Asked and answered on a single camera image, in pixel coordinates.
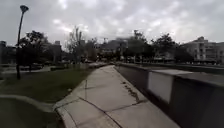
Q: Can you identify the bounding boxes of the row of trees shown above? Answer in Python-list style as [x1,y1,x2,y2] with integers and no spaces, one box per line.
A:
[65,26,194,64]

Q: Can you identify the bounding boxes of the dark street lamp pole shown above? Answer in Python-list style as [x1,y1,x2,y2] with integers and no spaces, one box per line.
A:
[15,4,30,81]

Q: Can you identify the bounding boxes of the distant grey buildings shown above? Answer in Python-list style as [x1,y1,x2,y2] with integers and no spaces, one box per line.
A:
[0,40,68,65]

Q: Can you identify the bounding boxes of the green grass lawn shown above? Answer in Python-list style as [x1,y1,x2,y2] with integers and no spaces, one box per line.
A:
[0,67,95,104]

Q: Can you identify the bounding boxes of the low grey concrete wall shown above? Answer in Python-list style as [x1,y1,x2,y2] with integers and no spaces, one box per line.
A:
[114,62,224,128]

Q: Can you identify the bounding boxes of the dark tree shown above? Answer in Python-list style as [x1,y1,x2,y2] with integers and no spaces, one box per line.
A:
[16,30,50,72]

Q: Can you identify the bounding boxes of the grey concrete path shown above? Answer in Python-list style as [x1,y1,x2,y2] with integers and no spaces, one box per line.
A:
[53,64,181,128]

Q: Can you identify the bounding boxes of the pale multistorey building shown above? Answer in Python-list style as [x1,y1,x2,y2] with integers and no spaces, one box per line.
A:
[181,36,224,65]

